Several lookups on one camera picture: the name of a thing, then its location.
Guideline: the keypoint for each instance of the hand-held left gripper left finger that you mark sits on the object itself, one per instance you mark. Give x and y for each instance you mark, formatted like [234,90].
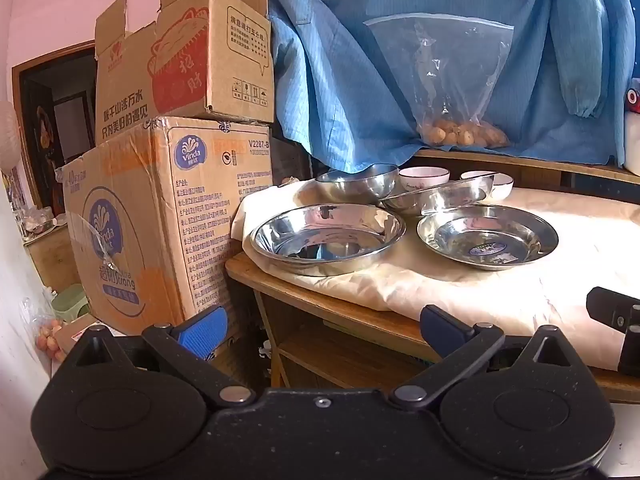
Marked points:
[202,332]

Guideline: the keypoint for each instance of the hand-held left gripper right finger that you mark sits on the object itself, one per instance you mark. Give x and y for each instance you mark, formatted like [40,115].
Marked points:
[442,330]

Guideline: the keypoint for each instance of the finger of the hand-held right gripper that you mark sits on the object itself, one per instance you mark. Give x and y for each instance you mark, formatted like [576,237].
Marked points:
[607,307]

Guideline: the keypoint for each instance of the steel plate with label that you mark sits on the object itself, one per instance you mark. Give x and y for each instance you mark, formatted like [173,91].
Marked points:
[480,235]

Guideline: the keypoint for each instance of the shallow steel bowl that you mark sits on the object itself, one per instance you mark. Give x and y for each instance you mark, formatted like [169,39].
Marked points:
[430,200]

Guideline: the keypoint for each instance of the large steel plate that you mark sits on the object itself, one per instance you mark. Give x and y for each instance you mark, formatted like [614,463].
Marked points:
[325,240]

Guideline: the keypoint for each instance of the white red-rimmed ceramic bowl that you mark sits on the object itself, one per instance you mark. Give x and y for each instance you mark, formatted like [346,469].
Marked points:
[422,177]
[502,187]

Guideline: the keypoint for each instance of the round steel bowl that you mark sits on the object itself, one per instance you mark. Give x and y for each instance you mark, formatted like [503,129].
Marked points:
[350,185]

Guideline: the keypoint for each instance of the cream cloth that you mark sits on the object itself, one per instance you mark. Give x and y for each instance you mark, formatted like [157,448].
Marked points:
[450,300]

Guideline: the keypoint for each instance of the wooden table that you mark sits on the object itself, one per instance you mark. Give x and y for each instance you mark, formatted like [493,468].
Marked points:
[240,266]

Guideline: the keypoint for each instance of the large blue-logo cardboard box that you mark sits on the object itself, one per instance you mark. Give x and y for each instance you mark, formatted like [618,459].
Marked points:
[150,220]

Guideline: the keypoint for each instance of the raised wooden ledge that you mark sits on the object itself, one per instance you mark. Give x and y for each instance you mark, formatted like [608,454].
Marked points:
[550,165]

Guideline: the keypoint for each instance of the bag of eggs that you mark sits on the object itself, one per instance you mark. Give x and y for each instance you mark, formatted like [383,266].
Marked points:
[47,342]

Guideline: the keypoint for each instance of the low wooden cabinet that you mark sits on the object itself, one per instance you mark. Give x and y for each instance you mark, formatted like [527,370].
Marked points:
[50,260]

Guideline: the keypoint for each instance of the small tan lump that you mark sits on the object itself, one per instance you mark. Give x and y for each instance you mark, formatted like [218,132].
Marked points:
[290,180]

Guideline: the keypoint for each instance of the red and white toy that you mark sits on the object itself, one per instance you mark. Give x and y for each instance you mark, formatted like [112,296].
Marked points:
[632,97]

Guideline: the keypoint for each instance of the clear plastic bag of nuts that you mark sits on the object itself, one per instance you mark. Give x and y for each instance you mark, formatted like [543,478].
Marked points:
[450,85]

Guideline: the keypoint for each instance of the small red-printed cardboard box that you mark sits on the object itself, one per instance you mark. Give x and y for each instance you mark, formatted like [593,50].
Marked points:
[200,60]

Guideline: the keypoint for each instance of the blue striped coat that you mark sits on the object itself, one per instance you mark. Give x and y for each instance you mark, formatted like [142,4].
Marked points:
[340,60]

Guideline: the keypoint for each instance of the wooden door frame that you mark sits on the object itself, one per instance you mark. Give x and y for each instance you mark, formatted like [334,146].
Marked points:
[20,110]

